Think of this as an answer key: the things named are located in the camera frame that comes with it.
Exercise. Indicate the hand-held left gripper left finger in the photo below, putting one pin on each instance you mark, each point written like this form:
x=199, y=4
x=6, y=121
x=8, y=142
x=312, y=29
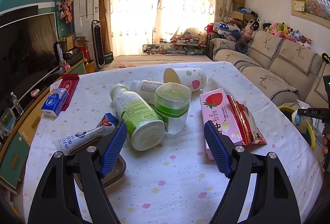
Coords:
x=113, y=146

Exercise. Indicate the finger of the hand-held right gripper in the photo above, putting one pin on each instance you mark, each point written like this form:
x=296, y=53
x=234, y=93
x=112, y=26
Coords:
x=313, y=113

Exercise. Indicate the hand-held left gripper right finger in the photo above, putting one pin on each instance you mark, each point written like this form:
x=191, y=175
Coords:
x=216, y=149

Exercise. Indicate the yellow rimmed trash bin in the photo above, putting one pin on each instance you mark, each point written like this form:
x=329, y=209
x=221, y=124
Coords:
x=310, y=133

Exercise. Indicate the pink strawberry carton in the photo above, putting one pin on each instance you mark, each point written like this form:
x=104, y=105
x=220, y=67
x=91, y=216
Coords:
x=219, y=113

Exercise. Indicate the red snack wrapper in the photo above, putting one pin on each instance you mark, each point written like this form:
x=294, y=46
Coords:
x=245, y=120

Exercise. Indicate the white printed paper cup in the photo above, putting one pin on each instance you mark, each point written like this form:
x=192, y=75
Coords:
x=190, y=78

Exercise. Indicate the person's right hand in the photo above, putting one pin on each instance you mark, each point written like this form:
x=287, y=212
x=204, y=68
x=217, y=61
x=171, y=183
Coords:
x=326, y=142

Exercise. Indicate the white tub with blue label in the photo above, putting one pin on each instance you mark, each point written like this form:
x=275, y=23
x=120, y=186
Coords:
x=299, y=119

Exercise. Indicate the brown plastic tray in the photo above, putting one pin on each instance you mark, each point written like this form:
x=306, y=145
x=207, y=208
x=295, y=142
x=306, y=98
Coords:
x=117, y=175

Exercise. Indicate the large green white bottle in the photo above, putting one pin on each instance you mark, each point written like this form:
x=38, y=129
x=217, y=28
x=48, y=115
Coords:
x=134, y=115

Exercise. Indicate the white squeeze tube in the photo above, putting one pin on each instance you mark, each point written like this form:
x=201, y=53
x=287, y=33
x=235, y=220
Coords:
x=77, y=137

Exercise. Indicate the white dotted tablecloth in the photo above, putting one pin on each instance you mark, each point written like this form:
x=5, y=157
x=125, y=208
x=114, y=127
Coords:
x=167, y=175

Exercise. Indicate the clear cup with green band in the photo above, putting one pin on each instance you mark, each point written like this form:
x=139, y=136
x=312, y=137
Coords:
x=172, y=110

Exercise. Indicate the beige covered sofa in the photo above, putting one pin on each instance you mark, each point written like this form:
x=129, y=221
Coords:
x=270, y=69

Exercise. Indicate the white paper napkin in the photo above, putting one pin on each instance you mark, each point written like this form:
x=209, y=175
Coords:
x=215, y=84

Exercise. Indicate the small white plastic bottle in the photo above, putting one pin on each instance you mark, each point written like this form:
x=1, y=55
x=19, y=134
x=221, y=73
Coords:
x=147, y=88

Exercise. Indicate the blue tissue packet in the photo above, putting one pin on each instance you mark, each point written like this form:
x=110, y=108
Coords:
x=54, y=104

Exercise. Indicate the flat red box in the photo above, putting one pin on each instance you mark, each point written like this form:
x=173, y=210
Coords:
x=68, y=83

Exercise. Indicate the pile of plush toys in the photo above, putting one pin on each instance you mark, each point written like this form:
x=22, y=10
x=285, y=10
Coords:
x=281, y=30

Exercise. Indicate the yellow basket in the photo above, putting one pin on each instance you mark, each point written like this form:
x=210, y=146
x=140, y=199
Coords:
x=89, y=66

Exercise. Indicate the dark green box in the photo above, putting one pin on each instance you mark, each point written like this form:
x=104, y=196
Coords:
x=108, y=58

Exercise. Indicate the floral bed sheet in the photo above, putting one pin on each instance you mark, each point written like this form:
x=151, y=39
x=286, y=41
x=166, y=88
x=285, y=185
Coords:
x=154, y=61

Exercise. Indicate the small pink white toy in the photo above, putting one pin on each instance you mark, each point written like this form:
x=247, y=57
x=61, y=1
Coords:
x=34, y=93

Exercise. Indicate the dark round neck pillow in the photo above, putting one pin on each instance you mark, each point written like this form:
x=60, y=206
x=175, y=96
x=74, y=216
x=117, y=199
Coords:
x=241, y=46

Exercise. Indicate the yellow green television cabinet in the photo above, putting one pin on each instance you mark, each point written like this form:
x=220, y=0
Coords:
x=15, y=151

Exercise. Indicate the black box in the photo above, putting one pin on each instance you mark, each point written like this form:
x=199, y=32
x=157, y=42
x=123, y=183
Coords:
x=72, y=55

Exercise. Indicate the white black tower fan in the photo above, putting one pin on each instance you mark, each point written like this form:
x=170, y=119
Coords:
x=98, y=43

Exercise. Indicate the clear water bottle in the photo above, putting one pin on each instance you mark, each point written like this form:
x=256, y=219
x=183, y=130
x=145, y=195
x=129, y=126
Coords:
x=17, y=104

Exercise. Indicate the glass coffee table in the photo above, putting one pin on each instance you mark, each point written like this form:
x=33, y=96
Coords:
x=175, y=49

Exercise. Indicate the upright black book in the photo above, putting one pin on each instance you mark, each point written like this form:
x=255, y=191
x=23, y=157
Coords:
x=58, y=53

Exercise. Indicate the open cardboard box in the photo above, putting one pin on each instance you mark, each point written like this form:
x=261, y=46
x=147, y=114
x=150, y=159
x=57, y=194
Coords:
x=81, y=42

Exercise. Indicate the closed cardboard box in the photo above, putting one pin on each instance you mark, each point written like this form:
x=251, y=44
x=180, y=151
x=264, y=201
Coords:
x=68, y=42

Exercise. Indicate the blue star printed bag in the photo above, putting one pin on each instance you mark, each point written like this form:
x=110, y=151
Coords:
x=224, y=29

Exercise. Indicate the red bag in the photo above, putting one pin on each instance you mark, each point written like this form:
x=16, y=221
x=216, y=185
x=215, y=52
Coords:
x=208, y=28

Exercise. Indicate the stack of cardboard boxes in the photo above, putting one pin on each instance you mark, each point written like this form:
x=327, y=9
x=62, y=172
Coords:
x=238, y=4

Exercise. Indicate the large black television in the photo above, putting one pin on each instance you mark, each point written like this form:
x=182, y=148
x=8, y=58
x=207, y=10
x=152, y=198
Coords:
x=25, y=53

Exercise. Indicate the white standing air conditioner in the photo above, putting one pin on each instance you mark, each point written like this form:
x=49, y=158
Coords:
x=85, y=12

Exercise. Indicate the pink artificial flower bunch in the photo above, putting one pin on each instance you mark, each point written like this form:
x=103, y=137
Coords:
x=65, y=8

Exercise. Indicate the cream embroidered curtains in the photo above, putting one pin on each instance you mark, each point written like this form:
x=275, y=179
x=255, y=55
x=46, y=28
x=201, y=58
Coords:
x=167, y=7

